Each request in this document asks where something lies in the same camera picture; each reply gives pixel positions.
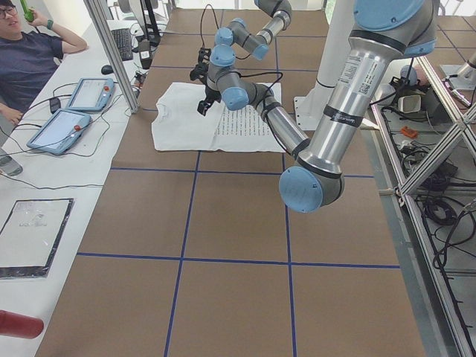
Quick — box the red bottle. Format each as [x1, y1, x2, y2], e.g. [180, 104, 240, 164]
[0, 310, 44, 339]

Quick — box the lower blue teach pendant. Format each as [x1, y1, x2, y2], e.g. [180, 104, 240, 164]
[27, 109, 92, 155]

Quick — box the black keyboard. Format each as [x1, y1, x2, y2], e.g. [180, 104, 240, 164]
[111, 28, 133, 61]

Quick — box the aluminium frame post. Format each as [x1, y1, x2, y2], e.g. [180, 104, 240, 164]
[83, 0, 139, 114]

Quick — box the upper blue teach pendant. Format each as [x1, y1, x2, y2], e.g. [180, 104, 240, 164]
[66, 77, 115, 112]

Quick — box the black computer mouse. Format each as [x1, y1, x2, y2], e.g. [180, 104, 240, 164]
[101, 65, 114, 75]

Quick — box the blue teach pendant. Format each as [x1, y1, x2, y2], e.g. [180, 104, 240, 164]
[66, 77, 115, 112]
[27, 109, 92, 155]

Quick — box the person in navy shirt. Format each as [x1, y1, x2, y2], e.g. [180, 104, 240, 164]
[0, 0, 89, 126]

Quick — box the white long-sleeve printed shirt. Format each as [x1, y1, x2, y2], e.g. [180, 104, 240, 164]
[151, 82, 284, 152]

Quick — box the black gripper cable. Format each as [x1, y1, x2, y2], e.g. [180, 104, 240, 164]
[199, 3, 220, 51]
[237, 70, 283, 112]

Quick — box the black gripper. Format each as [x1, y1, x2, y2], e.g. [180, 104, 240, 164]
[197, 80, 222, 115]
[190, 48, 211, 83]

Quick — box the orange connector block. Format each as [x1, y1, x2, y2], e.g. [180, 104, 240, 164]
[400, 126, 419, 139]

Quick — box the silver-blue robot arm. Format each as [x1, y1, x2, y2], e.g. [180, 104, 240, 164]
[190, 0, 292, 83]
[190, 1, 439, 213]

